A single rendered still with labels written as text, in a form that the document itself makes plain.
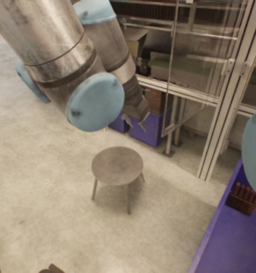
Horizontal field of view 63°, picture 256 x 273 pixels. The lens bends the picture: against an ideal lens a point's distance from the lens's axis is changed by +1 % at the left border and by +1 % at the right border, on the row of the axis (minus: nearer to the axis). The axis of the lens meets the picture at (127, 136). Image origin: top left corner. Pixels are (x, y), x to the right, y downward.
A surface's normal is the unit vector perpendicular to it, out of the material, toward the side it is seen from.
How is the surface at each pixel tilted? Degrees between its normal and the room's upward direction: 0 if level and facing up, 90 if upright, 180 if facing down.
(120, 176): 0
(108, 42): 91
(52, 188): 0
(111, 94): 94
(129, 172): 0
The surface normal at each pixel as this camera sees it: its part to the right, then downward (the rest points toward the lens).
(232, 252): -0.02, -0.78
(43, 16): 0.53, 0.55
